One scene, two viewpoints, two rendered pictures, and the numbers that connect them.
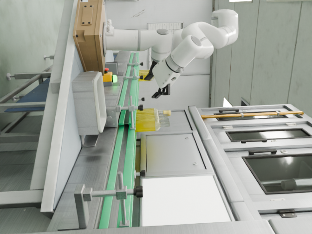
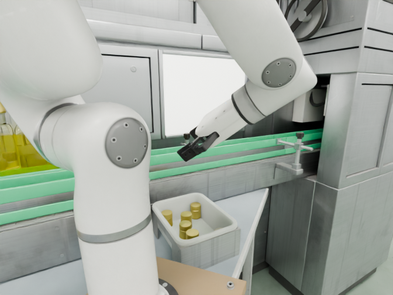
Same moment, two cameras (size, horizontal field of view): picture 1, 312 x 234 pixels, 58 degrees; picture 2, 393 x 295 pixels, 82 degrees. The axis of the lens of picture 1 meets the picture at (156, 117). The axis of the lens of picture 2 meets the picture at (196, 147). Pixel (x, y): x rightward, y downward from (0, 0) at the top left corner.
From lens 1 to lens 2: 1.41 m
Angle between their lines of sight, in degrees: 97
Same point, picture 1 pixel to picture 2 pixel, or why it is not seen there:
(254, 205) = (202, 24)
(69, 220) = (278, 173)
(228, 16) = not seen: outside the picture
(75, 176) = (238, 190)
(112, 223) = (273, 148)
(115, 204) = (260, 150)
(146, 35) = (147, 194)
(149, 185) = (176, 127)
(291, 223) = (362, 62)
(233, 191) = (190, 39)
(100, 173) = (236, 171)
